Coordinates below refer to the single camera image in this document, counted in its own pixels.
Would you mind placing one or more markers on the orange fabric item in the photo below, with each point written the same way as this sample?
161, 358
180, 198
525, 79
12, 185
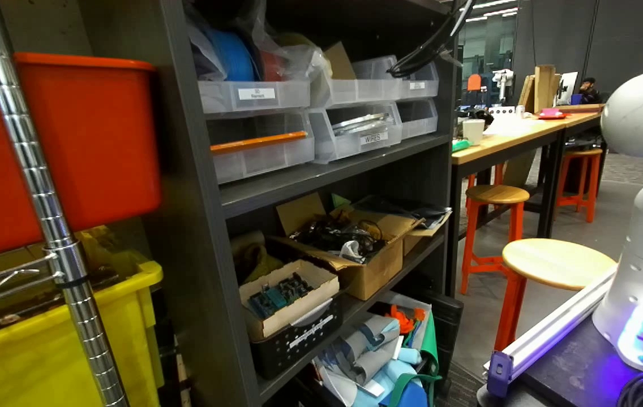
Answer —
406, 318

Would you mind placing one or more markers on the wooden stool orange legs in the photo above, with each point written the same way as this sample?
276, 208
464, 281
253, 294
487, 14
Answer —
498, 195
559, 260
583, 152

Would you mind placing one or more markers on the shiny silver part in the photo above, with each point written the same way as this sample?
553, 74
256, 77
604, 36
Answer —
352, 252

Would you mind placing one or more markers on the clear plastic storage bin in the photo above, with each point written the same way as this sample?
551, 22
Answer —
261, 164
418, 88
418, 121
362, 92
356, 147

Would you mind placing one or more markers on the open cardboard box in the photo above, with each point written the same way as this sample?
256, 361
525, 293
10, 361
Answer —
375, 275

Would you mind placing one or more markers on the brown paper wrap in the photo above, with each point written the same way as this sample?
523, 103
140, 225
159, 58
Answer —
253, 260

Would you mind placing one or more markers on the clear packaged parts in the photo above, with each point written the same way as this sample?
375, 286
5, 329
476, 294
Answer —
362, 125

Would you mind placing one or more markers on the orange rod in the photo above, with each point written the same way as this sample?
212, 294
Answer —
256, 140

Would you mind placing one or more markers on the dark teal parts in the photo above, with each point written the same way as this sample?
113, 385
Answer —
278, 294

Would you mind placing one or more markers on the flat cardboard tray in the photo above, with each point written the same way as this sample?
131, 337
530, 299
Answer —
424, 233

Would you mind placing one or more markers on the white cardboard box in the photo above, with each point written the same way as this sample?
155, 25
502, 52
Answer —
299, 319

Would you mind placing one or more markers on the dark grey shelf unit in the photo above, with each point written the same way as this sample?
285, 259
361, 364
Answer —
185, 226

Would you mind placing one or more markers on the yellowish plastic bag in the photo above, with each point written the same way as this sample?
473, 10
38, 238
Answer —
294, 64

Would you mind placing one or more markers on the brown cardboard piece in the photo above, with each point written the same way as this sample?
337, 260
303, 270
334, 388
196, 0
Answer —
337, 60

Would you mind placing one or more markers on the clear bin white label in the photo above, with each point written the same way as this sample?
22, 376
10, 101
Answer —
222, 99

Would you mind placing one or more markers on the black plastic crate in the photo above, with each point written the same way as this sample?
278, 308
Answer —
294, 353

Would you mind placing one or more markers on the green packet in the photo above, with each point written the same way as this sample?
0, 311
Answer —
463, 144

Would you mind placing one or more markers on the grey white fabric bag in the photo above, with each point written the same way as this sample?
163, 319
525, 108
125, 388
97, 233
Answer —
368, 352

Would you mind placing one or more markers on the white mug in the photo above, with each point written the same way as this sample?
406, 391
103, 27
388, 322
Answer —
473, 130

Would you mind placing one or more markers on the blue roll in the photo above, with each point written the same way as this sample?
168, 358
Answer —
232, 55

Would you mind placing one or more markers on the teal blue bag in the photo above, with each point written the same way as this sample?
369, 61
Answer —
412, 376

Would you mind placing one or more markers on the small orange object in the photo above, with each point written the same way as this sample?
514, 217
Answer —
473, 83

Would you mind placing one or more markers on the wooden work table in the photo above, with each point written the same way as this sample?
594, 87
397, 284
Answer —
532, 127

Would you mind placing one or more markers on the orange plastic bin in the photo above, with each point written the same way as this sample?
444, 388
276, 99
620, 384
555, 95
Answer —
96, 149

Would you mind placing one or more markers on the pink flat object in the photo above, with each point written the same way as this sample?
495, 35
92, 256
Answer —
551, 114

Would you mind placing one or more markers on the wooden block stand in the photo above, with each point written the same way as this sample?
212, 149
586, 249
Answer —
540, 87

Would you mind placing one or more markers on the white laptop screen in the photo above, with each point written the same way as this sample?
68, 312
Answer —
566, 84

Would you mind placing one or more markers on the long wooden plank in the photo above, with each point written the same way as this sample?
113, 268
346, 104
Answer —
583, 108

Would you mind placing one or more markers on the chrome rack pole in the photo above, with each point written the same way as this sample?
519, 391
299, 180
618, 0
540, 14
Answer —
41, 188

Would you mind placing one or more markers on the seated person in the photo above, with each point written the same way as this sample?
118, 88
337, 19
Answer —
585, 92

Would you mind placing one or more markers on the yellow plastic bin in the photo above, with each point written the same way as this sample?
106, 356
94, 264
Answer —
28, 370

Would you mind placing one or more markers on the purple rail end bracket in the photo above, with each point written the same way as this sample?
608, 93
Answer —
498, 376

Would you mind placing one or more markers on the aluminium extrusion rail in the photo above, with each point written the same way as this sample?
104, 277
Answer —
555, 325

